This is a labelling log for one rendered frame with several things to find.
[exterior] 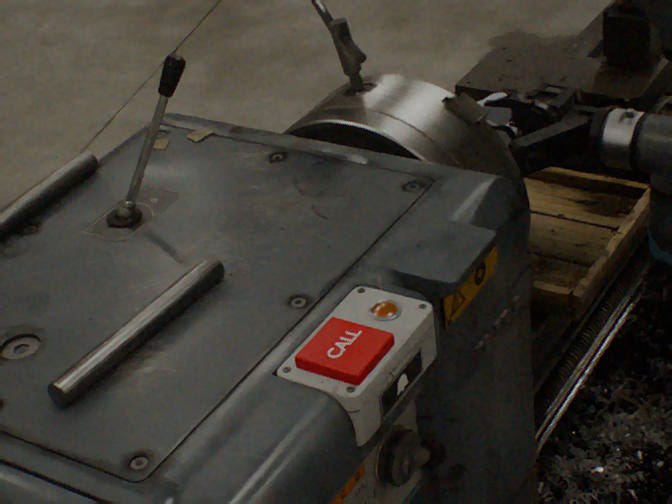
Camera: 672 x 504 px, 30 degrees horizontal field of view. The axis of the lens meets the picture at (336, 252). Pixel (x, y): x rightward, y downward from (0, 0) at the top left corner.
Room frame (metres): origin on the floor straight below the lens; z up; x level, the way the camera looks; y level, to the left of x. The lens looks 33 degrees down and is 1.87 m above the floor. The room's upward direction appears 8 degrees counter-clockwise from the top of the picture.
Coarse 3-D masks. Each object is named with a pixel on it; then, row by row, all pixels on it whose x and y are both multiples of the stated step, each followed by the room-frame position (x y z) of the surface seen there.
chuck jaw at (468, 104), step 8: (464, 96) 1.33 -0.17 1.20; (448, 104) 1.28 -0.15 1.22; (456, 104) 1.29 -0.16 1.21; (464, 104) 1.31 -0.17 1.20; (472, 104) 1.32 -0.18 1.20; (456, 112) 1.28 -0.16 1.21; (464, 112) 1.28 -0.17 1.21; (472, 112) 1.30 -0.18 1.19; (480, 112) 1.31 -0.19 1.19; (488, 112) 1.31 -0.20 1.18; (464, 120) 1.27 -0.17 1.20; (472, 120) 1.27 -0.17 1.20
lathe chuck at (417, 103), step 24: (336, 96) 1.33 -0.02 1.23; (360, 96) 1.30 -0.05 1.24; (384, 96) 1.28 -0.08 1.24; (408, 96) 1.28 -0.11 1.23; (432, 96) 1.28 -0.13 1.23; (408, 120) 1.24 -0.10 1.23; (432, 120) 1.24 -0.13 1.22; (456, 120) 1.25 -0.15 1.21; (480, 120) 1.27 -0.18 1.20; (456, 144) 1.22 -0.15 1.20; (480, 144) 1.24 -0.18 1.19; (504, 144) 1.26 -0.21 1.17; (480, 168) 1.21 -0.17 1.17; (504, 168) 1.23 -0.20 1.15; (528, 216) 1.24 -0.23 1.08
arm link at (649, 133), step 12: (648, 120) 1.37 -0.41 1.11; (660, 120) 1.37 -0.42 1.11; (636, 132) 1.36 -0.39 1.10; (648, 132) 1.36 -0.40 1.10; (660, 132) 1.35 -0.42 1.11; (636, 144) 1.35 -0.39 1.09; (648, 144) 1.35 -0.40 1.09; (660, 144) 1.34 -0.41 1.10; (636, 156) 1.35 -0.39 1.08; (648, 156) 1.34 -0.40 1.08; (660, 156) 1.33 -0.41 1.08; (636, 168) 1.36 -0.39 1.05; (648, 168) 1.34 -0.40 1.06; (660, 168) 1.33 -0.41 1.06; (660, 180) 1.33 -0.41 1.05
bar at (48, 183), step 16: (80, 160) 1.16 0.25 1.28; (96, 160) 1.17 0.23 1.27; (48, 176) 1.13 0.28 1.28; (64, 176) 1.13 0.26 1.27; (80, 176) 1.14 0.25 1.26; (32, 192) 1.10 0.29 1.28; (48, 192) 1.11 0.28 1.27; (16, 208) 1.07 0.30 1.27; (32, 208) 1.09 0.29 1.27; (0, 224) 1.05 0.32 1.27; (16, 224) 1.07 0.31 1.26
